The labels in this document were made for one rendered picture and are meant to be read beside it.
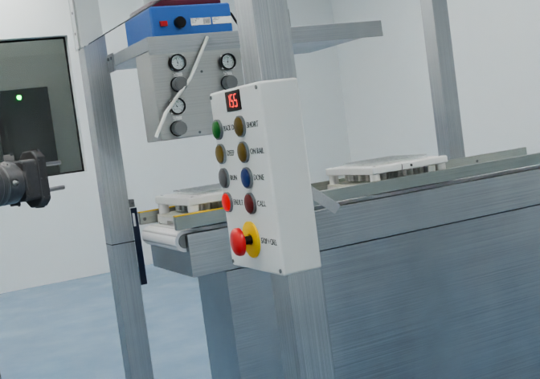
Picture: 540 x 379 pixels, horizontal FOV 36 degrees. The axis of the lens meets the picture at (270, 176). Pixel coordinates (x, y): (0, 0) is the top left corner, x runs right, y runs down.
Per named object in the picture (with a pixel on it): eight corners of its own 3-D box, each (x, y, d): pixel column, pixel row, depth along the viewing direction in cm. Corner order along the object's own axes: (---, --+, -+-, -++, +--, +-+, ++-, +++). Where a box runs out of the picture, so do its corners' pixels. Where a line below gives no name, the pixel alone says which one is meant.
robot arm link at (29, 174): (20, 151, 177) (-26, 156, 167) (51, 146, 172) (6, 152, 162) (28, 208, 178) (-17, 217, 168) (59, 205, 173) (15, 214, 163)
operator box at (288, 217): (283, 277, 108) (257, 81, 107) (231, 265, 124) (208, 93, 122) (322, 267, 111) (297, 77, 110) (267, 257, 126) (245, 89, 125)
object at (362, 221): (193, 278, 187) (186, 234, 187) (153, 266, 213) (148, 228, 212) (597, 191, 244) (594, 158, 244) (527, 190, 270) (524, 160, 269)
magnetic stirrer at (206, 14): (155, 38, 183) (149, -3, 183) (128, 51, 203) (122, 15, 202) (236, 32, 192) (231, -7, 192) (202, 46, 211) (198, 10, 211)
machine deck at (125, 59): (149, 55, 180) (147, 37, 179) (104, 75, 214) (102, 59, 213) (382, 35, 207) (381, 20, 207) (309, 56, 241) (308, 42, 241)
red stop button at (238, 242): (240, 258, 113) (236, 230, 113) (229, 255, 116) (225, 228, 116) (269, 252, 115) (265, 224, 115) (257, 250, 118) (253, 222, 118)
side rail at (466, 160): (141, 225, 210) (139, 213, 210) (139, 225, 211) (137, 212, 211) (527, 156, 268) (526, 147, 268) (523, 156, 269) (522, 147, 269)
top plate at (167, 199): (240, 189, 222) (239, 182, 222) (282, 190, 200) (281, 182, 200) (155, 204, 211) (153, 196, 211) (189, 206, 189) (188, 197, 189)
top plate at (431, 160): (373, 175, 212) (372, 167, 212) (325, 175, 234) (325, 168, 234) (448, 162, 222) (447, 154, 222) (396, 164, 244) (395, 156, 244)
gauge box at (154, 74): (161, 140, 181) (149, 50, 179) (147, 143, 190) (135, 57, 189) (251, 128, 190) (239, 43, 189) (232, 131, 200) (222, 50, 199)
